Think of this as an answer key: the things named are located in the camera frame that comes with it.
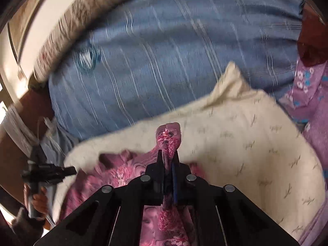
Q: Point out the maroon floral shirt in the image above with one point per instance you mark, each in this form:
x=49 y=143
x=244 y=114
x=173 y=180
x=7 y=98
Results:
x=169 y=138

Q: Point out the dark red cloth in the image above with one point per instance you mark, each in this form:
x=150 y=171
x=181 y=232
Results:
x=312 y=35

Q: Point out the beige striped blanket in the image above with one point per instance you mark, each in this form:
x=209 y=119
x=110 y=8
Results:
x=76 y=23

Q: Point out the brown wooden headboard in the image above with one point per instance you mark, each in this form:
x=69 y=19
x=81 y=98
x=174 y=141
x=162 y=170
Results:
x=33 y=102

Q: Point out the white hanging cloth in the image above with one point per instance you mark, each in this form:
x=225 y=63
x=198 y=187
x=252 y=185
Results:
x=15 y=125

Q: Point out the light blue star pillow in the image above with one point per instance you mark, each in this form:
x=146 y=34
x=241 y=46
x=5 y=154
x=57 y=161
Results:
x=59 y=138

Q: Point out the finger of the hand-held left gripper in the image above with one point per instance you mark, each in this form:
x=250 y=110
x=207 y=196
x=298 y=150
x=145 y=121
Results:
x=68 y=171

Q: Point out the purple floral garment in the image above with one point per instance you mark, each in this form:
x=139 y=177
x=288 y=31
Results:
x=312 y=94

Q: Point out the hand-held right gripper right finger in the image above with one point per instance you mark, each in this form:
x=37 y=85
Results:
x=175 y=184

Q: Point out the blue plaid quilt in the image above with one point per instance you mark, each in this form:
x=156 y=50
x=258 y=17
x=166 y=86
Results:
x=179 y=43

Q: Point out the person's left forearm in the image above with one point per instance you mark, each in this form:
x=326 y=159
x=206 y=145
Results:
x=25 y=225

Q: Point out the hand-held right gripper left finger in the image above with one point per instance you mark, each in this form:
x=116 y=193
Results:
x=156 y=182

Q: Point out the person's left hand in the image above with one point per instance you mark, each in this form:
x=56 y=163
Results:
x=38 y=199

